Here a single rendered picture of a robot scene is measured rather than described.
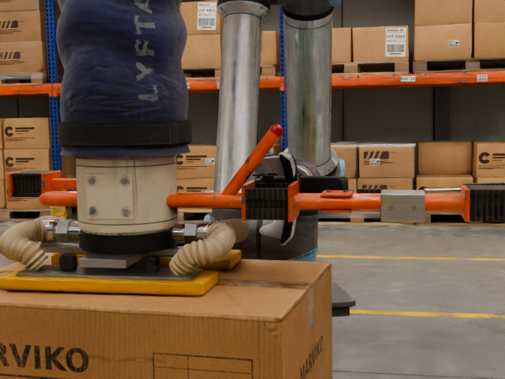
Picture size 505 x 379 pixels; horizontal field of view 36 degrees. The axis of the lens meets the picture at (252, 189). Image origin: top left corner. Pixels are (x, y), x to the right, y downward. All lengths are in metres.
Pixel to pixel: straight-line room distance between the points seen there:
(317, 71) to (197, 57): 6.91
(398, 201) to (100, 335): 0.50
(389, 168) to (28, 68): 4.28
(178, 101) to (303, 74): 0.59
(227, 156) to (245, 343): 0.61
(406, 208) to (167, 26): 0.48
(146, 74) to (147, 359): 0.44
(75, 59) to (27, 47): 8.13
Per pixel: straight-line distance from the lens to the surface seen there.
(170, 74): 1.27
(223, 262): 1.36
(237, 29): 1.67
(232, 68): 1.65
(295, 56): 1.79
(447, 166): 8.85
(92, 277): 1.25
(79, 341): 1.18
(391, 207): 1.23
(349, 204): 1.24
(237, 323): 1.08
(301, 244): 1.56
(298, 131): 1.91
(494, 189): 1.24
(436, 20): 8.41
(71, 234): 1.37
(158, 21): 1.26
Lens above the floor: 1.22
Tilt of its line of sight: 6 degrees down
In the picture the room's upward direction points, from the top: 1 degrees counter-clockwise
